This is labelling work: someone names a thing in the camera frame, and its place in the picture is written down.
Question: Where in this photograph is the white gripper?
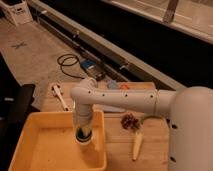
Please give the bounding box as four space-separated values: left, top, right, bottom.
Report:
73 105 93 132

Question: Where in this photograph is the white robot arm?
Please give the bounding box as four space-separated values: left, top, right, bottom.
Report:
70 78 213 171

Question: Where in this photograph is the yellow plastic tray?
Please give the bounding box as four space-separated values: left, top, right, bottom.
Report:
8 111 107 171

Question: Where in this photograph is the grey-blue cloth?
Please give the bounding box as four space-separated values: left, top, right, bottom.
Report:
101 105 125 113

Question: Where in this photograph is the blue sponge block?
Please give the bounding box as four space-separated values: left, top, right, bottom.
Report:
107 80 118 89

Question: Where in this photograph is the blue and black power device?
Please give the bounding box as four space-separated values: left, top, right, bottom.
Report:
80 59 105 81

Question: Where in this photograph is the pine cone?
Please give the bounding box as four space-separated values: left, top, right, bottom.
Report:
121 114 140 131

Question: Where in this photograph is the orange ball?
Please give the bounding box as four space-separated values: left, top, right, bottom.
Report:
120 84 130 90

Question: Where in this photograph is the wooden board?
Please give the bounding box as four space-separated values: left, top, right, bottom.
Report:
42 82 169 171

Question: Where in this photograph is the yellow corn cob toy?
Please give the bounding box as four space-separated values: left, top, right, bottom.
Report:
132 131 143 161

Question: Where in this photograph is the black chair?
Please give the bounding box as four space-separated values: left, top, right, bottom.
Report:
0 53 35 171

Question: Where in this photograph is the white box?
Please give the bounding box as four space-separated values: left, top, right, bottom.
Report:
0 0 33 26

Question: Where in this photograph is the white handled tool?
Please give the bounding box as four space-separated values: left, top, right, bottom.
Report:
51 85 69 111

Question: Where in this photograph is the black cable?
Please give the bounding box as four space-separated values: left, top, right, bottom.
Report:
56 53 88 81

